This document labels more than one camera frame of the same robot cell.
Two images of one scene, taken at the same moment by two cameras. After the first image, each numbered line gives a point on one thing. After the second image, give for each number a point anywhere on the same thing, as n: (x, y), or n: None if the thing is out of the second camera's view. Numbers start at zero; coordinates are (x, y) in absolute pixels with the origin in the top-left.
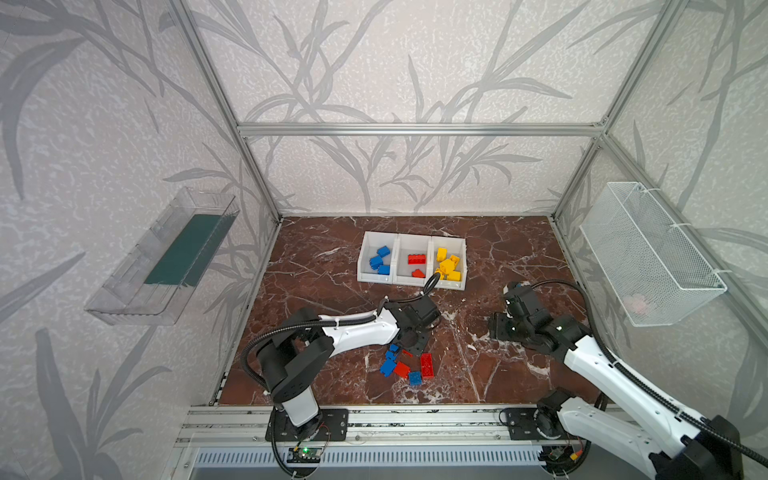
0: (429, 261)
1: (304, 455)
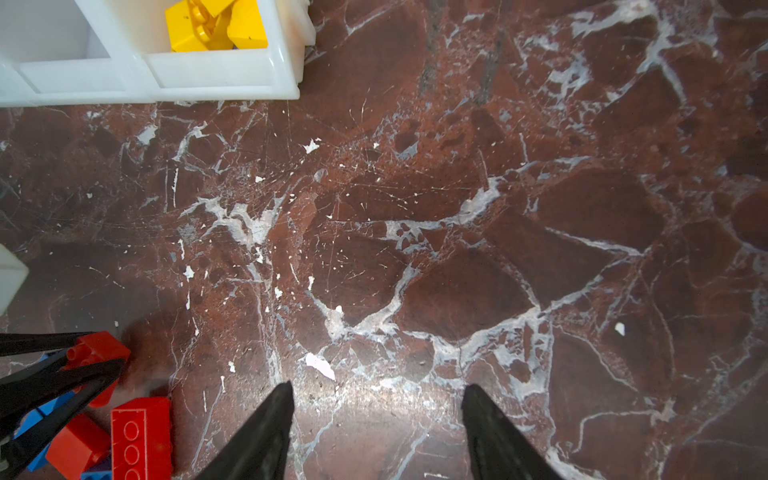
0: (63, 52)
1: None
